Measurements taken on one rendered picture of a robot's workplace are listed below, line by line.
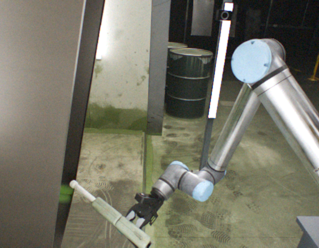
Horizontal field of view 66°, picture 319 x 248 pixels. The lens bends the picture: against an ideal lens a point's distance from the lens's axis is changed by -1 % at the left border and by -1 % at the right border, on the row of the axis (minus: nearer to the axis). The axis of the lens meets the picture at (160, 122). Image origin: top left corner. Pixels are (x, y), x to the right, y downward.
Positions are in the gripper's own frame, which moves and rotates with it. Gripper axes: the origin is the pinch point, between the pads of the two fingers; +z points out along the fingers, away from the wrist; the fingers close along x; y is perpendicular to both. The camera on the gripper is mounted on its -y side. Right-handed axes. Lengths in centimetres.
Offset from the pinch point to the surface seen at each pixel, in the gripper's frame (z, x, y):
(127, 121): -103, 140, 92
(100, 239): 6, 42, 56
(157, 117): -127, 114, 96
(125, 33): -142, 142, 5
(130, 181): -42, 70, 78
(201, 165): -91, 32, 89
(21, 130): 5, -4, -64
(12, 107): 4, -4, -69
